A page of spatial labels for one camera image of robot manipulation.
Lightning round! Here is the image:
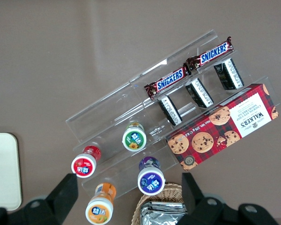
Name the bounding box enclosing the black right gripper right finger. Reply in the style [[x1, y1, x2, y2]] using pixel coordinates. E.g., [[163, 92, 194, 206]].
[[177, 172, 225, 225]]

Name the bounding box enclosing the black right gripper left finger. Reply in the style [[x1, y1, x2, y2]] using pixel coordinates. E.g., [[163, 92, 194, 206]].
[[0, 172, 80, 225]]

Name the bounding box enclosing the small tan wicker basket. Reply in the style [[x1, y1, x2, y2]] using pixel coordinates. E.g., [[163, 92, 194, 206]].
[[131, 182, 190, 225]]

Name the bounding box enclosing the white rectangular tray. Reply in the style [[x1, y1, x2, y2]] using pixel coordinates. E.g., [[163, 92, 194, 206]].
[[0, 132, 23, 211]]

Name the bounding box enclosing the silver foil packet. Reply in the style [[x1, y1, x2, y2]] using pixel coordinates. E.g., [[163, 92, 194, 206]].
[[140, 201, 188, 225]]

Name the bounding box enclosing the red gum bottle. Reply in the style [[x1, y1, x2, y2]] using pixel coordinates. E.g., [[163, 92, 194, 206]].
[[71, 145, 102, 178]]

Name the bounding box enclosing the orange gum bottle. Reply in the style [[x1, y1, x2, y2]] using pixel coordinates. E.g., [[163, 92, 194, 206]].
[[85, 182, 117, 225]]

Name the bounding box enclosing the purple gum bottle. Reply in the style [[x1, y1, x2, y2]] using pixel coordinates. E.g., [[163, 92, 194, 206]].
[[137, 157, 166, 195]]

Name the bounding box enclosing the red Walkers cookie box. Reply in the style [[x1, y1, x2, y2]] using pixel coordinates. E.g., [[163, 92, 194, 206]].
[[165, 83, 279, 172]]

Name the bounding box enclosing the green gum bottle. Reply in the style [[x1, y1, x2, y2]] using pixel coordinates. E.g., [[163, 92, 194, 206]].
[[122, 121, 148, 152]]

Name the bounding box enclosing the small black white box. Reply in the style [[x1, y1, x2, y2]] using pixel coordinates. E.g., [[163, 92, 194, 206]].
[[185, 78, 214, 109], [157, 95, 183, 127], [213, 58, 245, 91]]

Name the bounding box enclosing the clear acrylic stepped shelf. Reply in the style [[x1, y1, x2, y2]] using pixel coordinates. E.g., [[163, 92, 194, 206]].
[[65, 29, 281, 200]]

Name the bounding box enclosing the Snickers chocolate bar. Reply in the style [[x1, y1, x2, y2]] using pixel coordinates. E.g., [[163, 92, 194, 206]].
[[186, 36, 235, 72], [144, 66, 192, 99]]

